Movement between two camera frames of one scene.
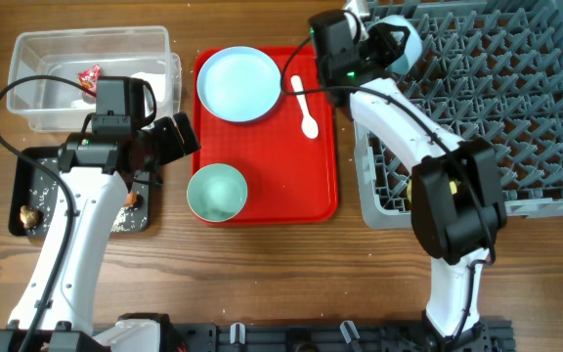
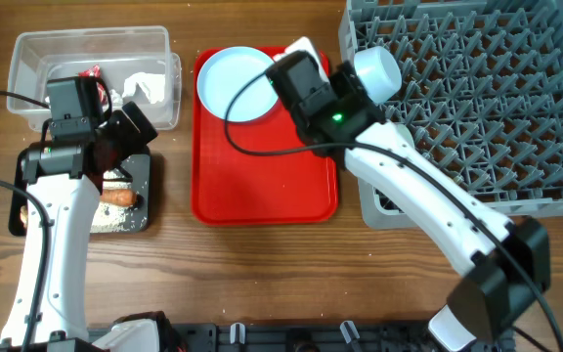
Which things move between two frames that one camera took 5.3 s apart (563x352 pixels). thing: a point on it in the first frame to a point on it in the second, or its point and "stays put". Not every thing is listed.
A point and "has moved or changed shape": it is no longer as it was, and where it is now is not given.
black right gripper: x=385 y=40 to x=346 y=84
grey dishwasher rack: x=516 y=74 stays put
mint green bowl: x=217 y=193 has moved or changed shape
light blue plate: x=238 y=84 stays put
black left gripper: x=174 y=148 to x=133 y=140
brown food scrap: x=29 y=216 stays put
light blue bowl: x=412 y=49 has moved or changed shape
